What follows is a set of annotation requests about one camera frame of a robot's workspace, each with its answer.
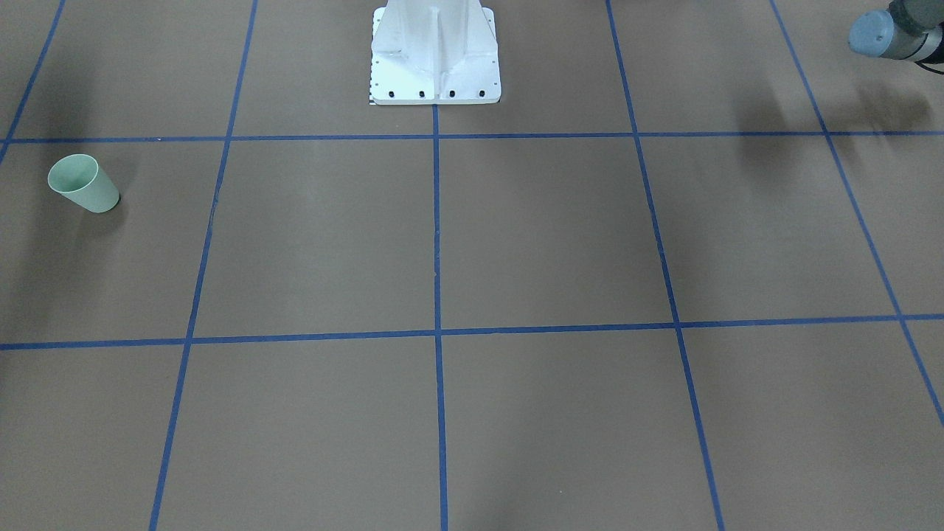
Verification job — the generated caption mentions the green plastic cup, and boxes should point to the green plastic cup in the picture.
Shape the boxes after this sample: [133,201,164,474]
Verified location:
[47,153,121,214]

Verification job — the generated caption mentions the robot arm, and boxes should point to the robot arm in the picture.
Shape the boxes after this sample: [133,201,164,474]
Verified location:
[847,1,943,65]

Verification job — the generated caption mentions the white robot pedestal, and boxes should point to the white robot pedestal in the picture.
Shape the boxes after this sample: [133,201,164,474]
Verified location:
[369,1,502,105]

